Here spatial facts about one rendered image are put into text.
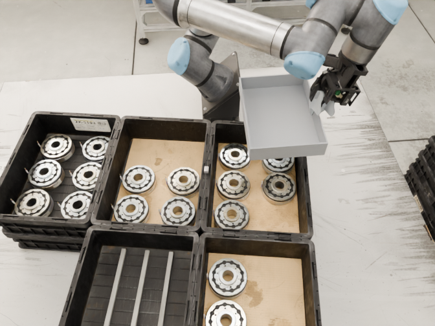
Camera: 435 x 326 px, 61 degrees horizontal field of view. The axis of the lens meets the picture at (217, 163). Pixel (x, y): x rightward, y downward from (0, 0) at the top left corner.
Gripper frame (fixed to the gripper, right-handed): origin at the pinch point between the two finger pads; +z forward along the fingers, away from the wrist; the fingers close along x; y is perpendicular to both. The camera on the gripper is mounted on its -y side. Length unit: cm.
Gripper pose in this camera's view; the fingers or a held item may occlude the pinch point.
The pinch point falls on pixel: (314, 108)
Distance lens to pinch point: 106.9
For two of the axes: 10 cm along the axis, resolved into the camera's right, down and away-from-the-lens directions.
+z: -2.4, 5.9, 7.7
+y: 1.4, 8.0, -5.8
